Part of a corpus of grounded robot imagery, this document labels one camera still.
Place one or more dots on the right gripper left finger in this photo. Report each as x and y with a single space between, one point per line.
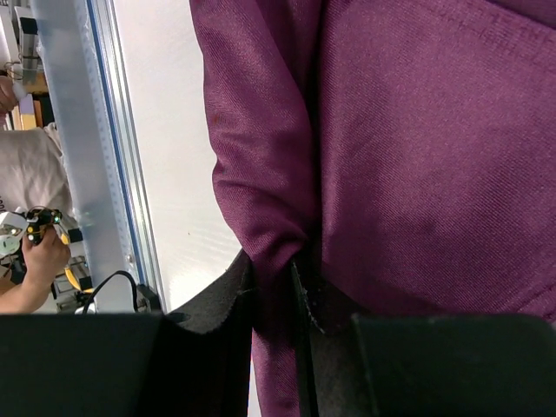
194 361

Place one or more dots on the purple cloth napkin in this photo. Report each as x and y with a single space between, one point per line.
409 145

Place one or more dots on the aluminium front rail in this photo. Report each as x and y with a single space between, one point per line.
83 63

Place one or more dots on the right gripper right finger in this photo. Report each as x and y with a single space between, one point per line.
350 363

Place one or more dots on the operator hand outside cell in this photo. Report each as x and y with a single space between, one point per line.
44 262

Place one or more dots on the operator teleoperation controller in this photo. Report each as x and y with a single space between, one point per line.
20 224

